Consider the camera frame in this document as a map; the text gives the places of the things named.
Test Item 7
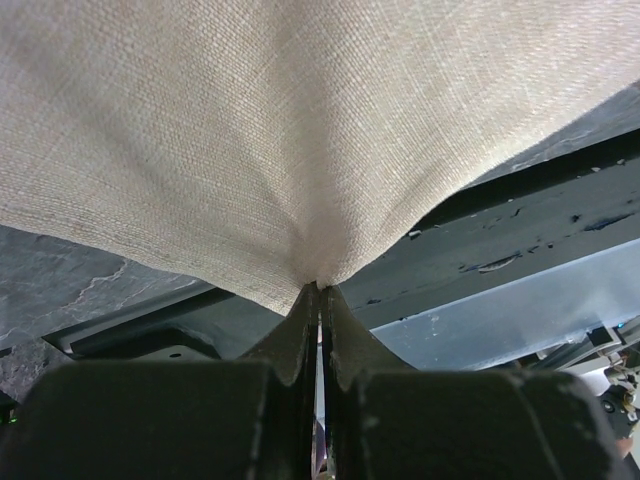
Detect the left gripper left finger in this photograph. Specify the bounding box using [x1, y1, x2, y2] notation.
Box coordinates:
[1, 284, 318, 479]

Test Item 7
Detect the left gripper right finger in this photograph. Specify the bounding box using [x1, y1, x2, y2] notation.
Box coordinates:
[319, 288, 633, 479]

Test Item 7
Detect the beige cloth napkin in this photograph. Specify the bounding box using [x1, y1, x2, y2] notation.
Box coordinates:
[1, 1, 639, 313]

